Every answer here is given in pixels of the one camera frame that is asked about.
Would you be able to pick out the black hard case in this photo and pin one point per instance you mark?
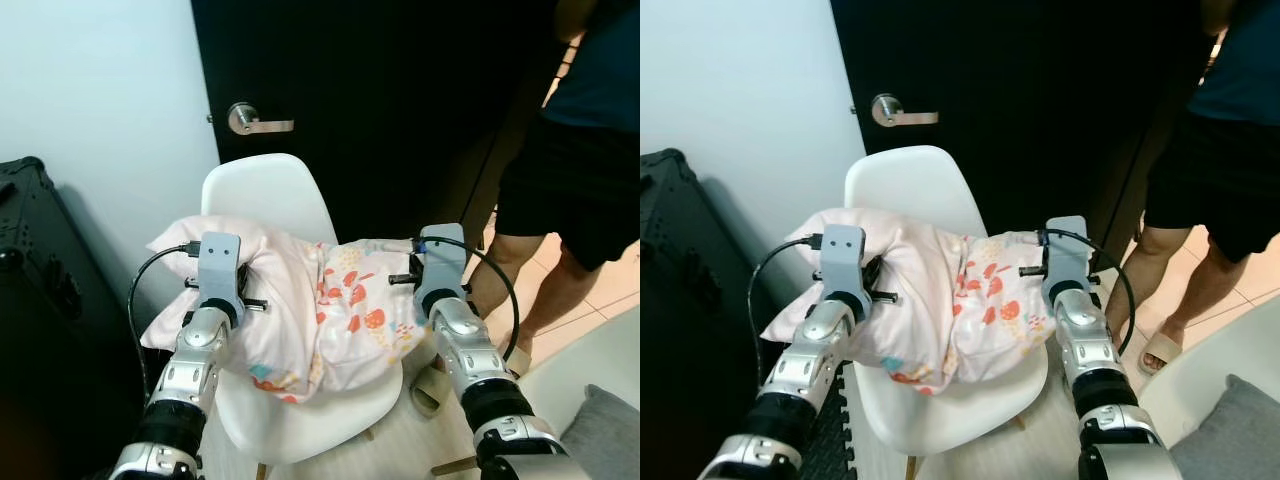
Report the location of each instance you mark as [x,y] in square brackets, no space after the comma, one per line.
[50,300]
[690,300]

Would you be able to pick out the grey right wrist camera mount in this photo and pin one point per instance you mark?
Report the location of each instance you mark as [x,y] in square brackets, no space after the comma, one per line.
[1067,255]
[442,265]

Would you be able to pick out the grey cushion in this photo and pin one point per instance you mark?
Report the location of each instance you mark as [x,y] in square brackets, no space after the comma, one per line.
[1235,435]
[605,440]

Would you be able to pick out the person in black shorts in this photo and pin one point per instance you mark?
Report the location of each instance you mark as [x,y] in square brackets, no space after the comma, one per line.
[570,180]
[1220,180]

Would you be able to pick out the pink patterned pillow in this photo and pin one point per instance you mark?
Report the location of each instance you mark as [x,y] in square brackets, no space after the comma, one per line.
[930,300]
[290,310]

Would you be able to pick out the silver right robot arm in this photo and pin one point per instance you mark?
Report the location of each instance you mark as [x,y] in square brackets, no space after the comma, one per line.
[480,380]
[1100,370]

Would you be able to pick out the beige slipper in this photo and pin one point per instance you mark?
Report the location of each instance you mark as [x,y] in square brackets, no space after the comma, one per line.
[518,362]
[1160,352]

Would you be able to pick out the black door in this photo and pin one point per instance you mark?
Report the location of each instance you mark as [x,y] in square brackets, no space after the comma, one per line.
[400,100]
[1040,100]

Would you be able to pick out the black foam floor mat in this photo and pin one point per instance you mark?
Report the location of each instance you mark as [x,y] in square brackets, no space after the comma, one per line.
[830,430]

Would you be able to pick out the white plastic chair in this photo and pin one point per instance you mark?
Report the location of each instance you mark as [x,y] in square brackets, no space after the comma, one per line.
[1220,345]
[905,190]
[265,195]

